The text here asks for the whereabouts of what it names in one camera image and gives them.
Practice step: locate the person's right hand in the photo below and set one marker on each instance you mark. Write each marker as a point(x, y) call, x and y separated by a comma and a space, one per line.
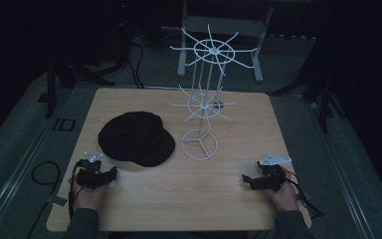
point(283, 197)

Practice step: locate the black tripod stand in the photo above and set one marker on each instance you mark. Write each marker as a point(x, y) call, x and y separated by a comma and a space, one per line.
point(321, 89)

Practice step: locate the wooden table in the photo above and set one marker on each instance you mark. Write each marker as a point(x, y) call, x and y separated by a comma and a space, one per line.
point(185, 199)

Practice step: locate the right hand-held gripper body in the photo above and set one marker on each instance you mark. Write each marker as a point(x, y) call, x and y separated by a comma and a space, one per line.
point(272, 174)

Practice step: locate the black cap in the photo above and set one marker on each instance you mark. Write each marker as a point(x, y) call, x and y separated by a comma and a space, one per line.
point(136, 138)

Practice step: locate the person's left hand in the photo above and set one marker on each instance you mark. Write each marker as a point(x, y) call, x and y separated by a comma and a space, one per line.
point(88, 195)

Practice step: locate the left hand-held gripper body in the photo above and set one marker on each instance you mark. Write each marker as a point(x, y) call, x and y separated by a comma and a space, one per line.
point(91, 172)

